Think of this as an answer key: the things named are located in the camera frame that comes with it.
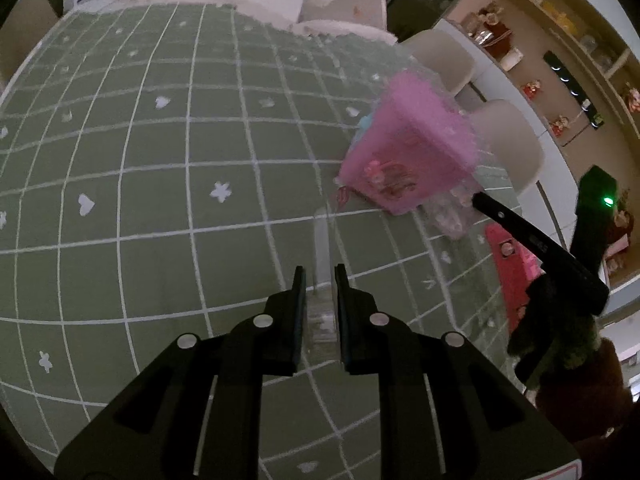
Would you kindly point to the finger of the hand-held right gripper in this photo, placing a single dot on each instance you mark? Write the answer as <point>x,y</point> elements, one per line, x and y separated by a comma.
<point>540,245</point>

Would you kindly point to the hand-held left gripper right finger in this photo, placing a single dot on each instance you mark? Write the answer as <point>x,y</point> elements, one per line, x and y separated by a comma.
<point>342,310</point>

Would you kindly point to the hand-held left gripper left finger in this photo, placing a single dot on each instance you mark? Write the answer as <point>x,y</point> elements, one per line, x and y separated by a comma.
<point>299,310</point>

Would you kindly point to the clear plastic wrapper strip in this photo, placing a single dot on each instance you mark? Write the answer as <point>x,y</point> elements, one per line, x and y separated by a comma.
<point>321,320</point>

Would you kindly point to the pink toy box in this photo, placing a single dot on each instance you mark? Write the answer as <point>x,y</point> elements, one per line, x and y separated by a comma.
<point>515,280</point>

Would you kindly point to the clear plastic bag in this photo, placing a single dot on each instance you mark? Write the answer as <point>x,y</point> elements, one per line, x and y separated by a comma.
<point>450,210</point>

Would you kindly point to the pink printed bag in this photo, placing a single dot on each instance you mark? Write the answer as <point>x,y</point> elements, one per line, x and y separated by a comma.
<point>410,140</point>

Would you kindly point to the person's right forearm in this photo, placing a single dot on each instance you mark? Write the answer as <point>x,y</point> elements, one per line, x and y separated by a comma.
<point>585,400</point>

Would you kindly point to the person's right hand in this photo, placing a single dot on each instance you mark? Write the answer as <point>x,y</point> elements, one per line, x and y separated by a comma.
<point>555,330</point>

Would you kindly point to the red wrapped bouquet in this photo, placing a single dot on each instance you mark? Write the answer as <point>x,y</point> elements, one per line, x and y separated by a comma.
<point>620,230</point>

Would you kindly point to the red doll figurine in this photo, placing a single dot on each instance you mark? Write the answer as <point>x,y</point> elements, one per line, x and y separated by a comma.
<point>559,126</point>
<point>532,90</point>

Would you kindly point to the beige dining chair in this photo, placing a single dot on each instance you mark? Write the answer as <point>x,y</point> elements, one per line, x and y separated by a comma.
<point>442,57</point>
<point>25,30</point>
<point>510,145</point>

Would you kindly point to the black power strip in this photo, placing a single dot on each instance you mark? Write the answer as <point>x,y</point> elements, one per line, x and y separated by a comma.
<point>570,85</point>

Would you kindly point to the glass jar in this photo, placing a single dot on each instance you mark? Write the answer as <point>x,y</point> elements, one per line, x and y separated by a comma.
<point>595,50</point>

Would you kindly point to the white cup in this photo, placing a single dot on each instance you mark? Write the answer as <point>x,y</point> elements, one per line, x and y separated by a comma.
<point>511,60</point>

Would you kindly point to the green checkered tablecloth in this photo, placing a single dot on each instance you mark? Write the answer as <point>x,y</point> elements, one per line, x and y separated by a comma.
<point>150,210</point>

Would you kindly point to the dark red bag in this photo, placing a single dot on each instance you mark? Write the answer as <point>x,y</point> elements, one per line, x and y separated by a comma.
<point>496,44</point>

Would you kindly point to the yellow teapot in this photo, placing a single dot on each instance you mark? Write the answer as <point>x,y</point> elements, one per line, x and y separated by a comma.
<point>559,16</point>

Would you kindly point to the wooden wall shelf unit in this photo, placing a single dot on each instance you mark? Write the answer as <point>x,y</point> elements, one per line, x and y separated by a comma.
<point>565,85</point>

